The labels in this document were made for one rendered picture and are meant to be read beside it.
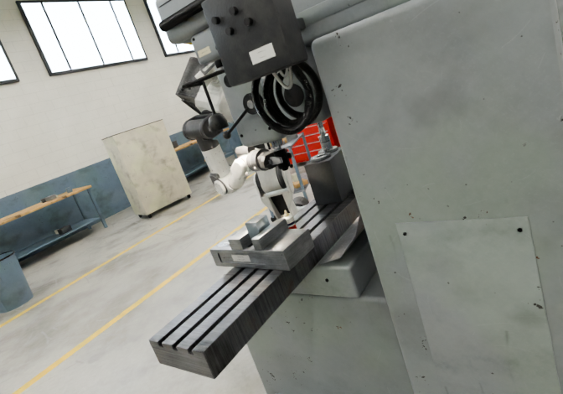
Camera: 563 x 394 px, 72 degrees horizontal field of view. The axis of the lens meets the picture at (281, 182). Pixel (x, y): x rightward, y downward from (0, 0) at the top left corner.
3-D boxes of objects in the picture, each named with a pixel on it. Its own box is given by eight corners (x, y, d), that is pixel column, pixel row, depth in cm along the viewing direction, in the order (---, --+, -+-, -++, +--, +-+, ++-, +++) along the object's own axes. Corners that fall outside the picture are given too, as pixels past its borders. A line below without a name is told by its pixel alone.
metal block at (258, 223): (250, 239, 130) (244, 223, 129) (260, 230, 135) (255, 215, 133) (261, 239, 127) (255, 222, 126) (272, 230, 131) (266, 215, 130)
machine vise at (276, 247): (215, 266, 141) (204, 239, 138) (242, 246, 152) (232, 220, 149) (290, 271, 118) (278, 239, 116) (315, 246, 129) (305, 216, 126)
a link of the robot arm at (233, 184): (239, 184, 168) (229, 200, 185) (255, 172, 174) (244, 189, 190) (223, 165, 170) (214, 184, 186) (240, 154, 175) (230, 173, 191)
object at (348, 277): (247, 291, 158) (237, 266, 155) (291, 248, 184) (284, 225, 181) (358, 300, 127) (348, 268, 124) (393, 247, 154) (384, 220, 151)
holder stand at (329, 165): (316, 205, 168) (302, 163, 164) (332, 187, 187) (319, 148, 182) (342, 201, 162) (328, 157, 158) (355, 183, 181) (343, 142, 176)
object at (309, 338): (265, 396, 184) (220, 287, 170) (298, 349, 208) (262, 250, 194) (441, 448, 134) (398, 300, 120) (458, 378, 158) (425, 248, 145)
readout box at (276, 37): (226, 89, 97) (195, 2, 92) (248, 82, 104) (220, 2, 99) (290, 64, 85) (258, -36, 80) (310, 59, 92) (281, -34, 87)
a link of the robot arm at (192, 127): (193, 152, 181) (181, 125, 176) (207, 142, 187) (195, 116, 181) (209, 151, 173) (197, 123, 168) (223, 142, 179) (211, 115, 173)
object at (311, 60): (274, 134, 127) (248, 54, 121) (310, 116, 145) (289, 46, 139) (323, 121, 115) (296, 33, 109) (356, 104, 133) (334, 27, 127)
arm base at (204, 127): (193, 147, 183) (178, 130, 176) (207, 127, 189) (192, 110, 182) (214, 146, 173) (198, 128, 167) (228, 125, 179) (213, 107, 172)
